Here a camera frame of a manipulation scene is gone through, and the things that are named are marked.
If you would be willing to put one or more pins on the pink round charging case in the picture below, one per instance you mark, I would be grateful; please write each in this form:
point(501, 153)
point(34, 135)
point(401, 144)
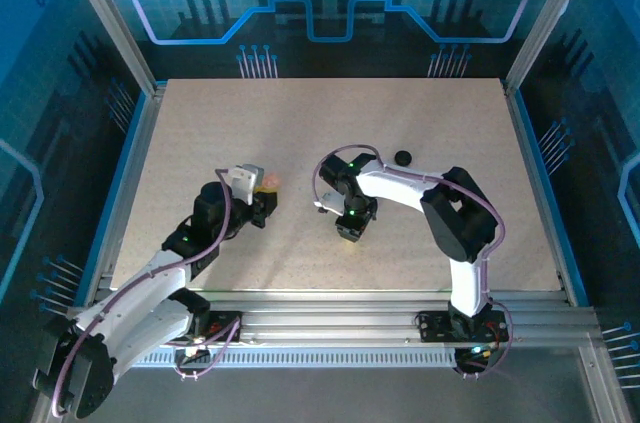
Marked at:
point(271, 183)

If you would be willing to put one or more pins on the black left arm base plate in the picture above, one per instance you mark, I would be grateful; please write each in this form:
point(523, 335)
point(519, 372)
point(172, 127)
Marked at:
point(225, 330)

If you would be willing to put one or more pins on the aluminium side rail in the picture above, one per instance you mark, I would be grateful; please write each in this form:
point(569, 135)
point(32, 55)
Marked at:
point(525, 143)
point(144, 143)

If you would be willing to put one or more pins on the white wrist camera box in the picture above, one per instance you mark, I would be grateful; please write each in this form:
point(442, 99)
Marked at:
point(247, 183)
point(332, 202)

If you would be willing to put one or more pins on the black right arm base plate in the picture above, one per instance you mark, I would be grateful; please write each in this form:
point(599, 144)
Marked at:
point(435, 328)

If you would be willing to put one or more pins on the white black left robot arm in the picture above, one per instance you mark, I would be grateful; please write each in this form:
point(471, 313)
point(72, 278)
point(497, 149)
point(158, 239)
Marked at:
point(147, 330)

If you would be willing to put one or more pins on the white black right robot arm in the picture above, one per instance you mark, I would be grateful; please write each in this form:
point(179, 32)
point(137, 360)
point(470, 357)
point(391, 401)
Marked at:
point(395, 188)

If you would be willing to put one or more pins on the aluminium frame post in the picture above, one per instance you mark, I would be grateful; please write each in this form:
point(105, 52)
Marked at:
point(115, 28)
point(545, 23)

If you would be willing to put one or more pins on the aluminium mounting rail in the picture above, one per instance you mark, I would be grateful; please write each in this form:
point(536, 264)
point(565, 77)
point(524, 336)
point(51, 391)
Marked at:
point(325, 318)

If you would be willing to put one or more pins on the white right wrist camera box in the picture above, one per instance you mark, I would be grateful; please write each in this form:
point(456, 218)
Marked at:
point(332, 202)

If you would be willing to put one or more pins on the black round charging case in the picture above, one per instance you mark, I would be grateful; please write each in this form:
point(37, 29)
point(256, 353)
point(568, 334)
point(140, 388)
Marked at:
point(402, 157)

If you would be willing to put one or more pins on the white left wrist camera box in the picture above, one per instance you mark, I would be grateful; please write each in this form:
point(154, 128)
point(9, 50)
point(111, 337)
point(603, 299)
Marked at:
point(247, 183)

